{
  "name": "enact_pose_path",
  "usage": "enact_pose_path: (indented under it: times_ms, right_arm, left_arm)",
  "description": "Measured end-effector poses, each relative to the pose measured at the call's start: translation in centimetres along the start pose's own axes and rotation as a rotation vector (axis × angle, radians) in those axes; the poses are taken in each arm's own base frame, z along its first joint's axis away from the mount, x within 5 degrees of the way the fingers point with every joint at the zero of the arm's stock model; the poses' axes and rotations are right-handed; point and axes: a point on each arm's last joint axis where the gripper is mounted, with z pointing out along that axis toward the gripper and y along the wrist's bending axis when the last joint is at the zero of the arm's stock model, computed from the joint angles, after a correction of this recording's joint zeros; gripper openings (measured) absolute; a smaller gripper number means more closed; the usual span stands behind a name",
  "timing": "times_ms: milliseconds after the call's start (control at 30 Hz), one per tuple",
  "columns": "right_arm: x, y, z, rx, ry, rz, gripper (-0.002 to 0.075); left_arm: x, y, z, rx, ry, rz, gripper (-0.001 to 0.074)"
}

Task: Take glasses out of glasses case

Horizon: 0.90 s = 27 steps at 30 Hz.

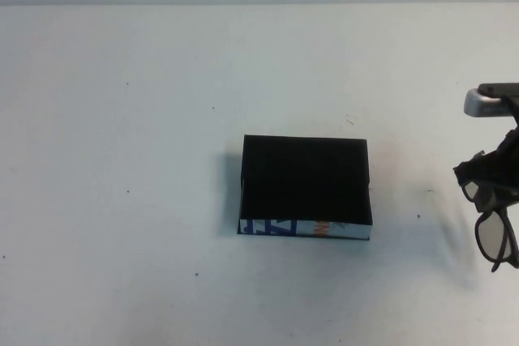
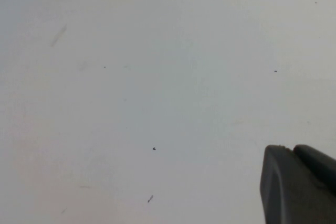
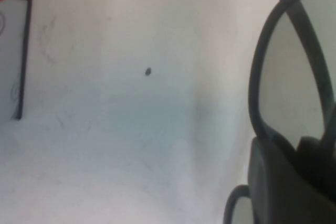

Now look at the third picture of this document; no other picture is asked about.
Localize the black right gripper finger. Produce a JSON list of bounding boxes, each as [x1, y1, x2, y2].
[[247, 135, 336, 224]]

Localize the black framed glasses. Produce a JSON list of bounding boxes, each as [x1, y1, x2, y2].
[[223, 0, 336, 224]]

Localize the black glasses case printed side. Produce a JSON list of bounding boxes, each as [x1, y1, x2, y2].
[[0, 0, 33, 121]]

